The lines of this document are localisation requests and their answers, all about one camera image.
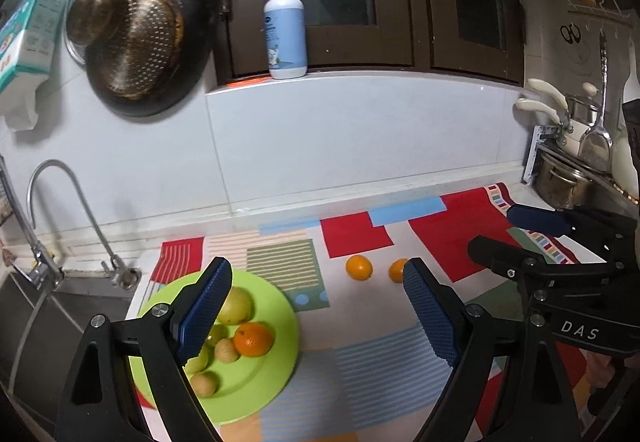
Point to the large steel kitchen faucet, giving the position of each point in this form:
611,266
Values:
46,270

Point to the cream handled saucepan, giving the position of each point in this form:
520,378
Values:
573,114

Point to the small orange oval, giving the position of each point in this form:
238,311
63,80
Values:
359,268

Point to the stainless steel sink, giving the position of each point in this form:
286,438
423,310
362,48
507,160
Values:
40,333

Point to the metal dish rack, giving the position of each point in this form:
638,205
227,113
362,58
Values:
605,194

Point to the black scissors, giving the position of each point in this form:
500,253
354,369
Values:
571,33

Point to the lime green plate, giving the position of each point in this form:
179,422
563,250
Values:
249,384

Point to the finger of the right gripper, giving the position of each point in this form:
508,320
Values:
535,272
560,222

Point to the small orange round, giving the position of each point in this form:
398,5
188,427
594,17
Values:
396,270

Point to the large green apple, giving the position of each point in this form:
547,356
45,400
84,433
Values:
200,362

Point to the brass ladle strainer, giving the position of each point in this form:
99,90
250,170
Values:
88,20

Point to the tissue pack green white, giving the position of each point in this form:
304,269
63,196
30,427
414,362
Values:
27,47

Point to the white kettle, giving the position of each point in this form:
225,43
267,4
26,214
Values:
623,171

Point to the colourful patterned table mat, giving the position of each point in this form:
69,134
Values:
364,369

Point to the steel spatula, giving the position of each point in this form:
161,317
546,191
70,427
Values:
596,145

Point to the blue pump soap bottle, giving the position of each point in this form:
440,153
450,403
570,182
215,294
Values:
285,38

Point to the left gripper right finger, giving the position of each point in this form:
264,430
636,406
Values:
535,401

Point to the steel cooking pot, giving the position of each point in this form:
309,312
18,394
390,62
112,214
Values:
559,185

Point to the small dark green fruit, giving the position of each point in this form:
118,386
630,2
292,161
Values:
216,333

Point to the brown kiwi fruit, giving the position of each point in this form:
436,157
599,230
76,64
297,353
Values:
225,351
204,385

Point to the white rice paddle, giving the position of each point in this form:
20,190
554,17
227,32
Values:
631,89

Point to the brass colander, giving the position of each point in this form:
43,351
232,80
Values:
144,47

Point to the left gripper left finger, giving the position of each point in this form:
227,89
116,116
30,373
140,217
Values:
99,401

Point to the yellow-green pear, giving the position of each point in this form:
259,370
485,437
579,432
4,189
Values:
237,308

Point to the large orange with stem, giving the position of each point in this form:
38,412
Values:
252,339

